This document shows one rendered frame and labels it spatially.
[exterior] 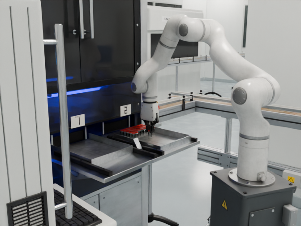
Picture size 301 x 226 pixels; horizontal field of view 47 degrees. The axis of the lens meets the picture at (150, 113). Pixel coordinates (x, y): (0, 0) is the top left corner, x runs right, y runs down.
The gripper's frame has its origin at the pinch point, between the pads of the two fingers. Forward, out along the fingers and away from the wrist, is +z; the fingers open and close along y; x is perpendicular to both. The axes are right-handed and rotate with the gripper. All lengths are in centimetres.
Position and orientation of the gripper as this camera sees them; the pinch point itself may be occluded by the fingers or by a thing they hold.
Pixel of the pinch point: (149, 128)
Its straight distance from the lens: 193.5
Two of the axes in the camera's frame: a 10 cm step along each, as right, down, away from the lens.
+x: 6.6, -1.7, 7.3
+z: 0.0, 9.7, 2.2
